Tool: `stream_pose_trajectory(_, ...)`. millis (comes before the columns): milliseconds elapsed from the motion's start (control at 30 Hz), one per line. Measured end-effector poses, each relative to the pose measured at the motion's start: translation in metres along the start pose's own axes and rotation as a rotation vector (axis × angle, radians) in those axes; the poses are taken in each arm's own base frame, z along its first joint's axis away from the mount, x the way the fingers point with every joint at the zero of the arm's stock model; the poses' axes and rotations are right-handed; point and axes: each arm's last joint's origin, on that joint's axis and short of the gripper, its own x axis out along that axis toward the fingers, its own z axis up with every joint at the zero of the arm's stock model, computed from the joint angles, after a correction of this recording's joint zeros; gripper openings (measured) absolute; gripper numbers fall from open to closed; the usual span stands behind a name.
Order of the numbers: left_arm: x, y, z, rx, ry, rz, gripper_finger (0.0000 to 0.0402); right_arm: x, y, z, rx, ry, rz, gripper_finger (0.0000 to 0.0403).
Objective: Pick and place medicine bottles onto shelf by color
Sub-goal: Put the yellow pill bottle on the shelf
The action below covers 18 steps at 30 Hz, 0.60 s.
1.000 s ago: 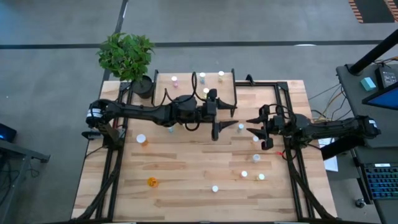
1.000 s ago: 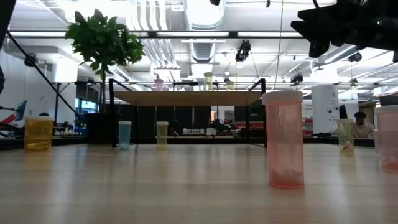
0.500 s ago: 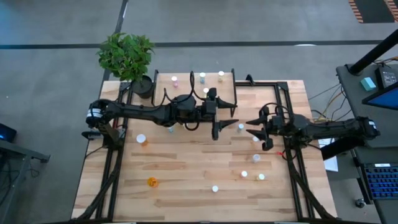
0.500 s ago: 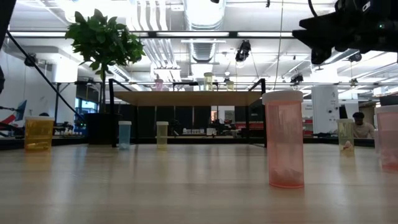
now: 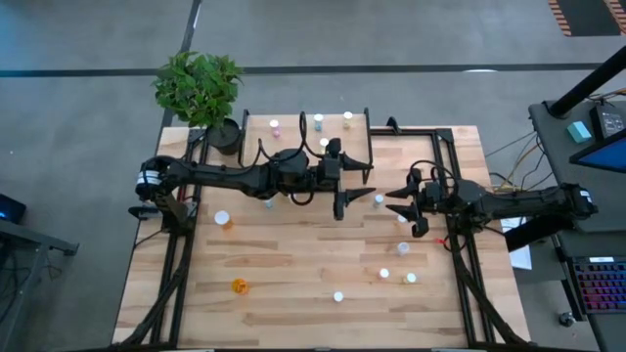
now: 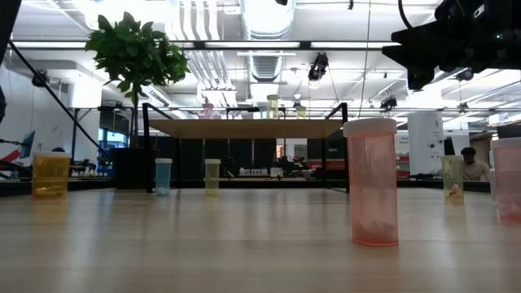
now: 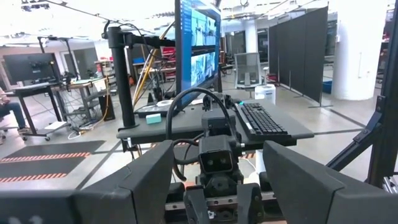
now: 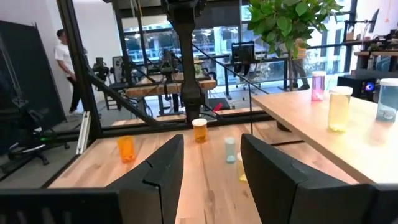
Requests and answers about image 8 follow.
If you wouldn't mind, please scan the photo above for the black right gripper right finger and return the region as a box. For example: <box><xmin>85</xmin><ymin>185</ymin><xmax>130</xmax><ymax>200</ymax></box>
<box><xmin>241</xmin><ymin>133</ymin><xmax>376</xmax><ymax>224</ymax></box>

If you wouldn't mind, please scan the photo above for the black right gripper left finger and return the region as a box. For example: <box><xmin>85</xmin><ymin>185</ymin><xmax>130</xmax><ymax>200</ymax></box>
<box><xmin>107</xmin><ymin>134</ymin><xmax>185</xmax><ymax>224</ymax></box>

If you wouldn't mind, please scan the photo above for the yellow medicine bottle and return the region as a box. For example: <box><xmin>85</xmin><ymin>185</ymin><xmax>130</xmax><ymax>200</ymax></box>
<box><xmin>236</xmin><ymin>151</ymin><xmax>249</xmax><ymax>184</ymax></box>

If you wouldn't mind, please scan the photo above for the orange capless medicine bottle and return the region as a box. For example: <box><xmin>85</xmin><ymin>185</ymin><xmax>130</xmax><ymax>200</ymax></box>
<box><xmin>117</xmin><ymin>135</ymin><xmax>137</xmax><ymax>164</ymax></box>

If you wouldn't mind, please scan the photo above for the blue medicine bottle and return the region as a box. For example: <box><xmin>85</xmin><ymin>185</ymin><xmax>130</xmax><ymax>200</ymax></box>
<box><xmin>375</xmin><ymin>78</ymin><xmax>398</xmax><ymax>123</ymax></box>
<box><xmin>224</xmin><ymin>136</ymin><xmax>237</xmax><ymax>164</ymax></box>

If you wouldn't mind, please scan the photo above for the amber medicine bottle white cap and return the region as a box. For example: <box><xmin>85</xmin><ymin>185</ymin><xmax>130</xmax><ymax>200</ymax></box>
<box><xmin>192</xmin><ymin>118</ymin><xmax>208</xmax><ymax>144</ymax></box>

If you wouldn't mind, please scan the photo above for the pale green medicine bottle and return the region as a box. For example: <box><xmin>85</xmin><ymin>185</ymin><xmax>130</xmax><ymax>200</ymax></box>
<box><xmin>327</xmin><ymin>86</ymin><xmax>354</xmax><ymax>133</ymax></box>

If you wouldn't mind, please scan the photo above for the pink medicine bottle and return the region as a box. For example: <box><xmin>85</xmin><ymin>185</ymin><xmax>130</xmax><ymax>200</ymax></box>
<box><xmin>311</xmin><ymin>70</ymin><xmax>326</xmax><ymax>102</ymax></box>

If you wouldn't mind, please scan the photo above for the black monitor on arm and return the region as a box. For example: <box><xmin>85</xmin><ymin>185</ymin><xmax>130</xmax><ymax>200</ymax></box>
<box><xmin>368</xmin><ymin>7</ymin><xmax>381</xmax><ymax>34</ymax></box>

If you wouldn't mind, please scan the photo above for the wooden workbench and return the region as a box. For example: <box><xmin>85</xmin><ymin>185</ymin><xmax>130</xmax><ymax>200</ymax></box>
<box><xmin>124</xmin><ymin>73</ymin><xmax>218</xmax><ymax>99</ymax></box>

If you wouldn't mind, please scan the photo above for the silver aluminium bar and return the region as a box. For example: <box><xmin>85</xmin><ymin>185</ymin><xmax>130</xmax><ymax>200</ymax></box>
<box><xmin>75</xmin><ymin>110</ymin><xmax>91</xmax><ymax>156</ymax></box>

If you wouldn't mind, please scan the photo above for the person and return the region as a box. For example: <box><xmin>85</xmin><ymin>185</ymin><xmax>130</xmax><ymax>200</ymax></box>
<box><xmin>54</xmin><ymin>28</ymin><xmax>83</xmax><ymax>114</ymax></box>
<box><xmin>290</xmin><ymin>39</ymin><xmax>312</xmax><ymax>91</ymax></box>

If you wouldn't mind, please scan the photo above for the black computer with blue light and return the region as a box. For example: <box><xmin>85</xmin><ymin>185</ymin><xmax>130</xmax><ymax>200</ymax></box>
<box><xmin>336</xmin><ymin>75</ymin><xmax>380</xmax><ymax>103</ymax></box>

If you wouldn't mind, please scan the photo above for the black office chair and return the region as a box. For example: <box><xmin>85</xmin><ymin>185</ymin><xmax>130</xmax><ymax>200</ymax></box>
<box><xmin>0</xmin><ymin>99</ymin><xmax>71</xmax><ymax>175</ymax></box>

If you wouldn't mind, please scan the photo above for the black computer monitor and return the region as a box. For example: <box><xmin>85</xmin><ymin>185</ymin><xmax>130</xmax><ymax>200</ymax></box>
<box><xmin>230</xmin><ymin>40</ymin><xmax>256</xmax><ymax>65</ymax></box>

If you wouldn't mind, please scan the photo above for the green potted plant black pot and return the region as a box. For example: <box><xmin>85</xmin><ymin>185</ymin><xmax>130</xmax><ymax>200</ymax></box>
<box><xmin>247</xmin><ymin>0</ymin><xmax>343</xmax><ymax>91</ymax></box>

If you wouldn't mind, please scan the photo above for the black board panel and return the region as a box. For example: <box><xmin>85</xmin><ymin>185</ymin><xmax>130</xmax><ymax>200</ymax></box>
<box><xmin>0</xmin><ymin>20</ymin><xmax>68</xmax><ymax>131</ymax></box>

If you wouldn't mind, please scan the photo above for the black metal rig frame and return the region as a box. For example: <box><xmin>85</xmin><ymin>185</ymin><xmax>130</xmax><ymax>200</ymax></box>
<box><xmin>55</xmin><ymin>0</ymin><xmax>277</xmax><ymax>156</ymax></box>

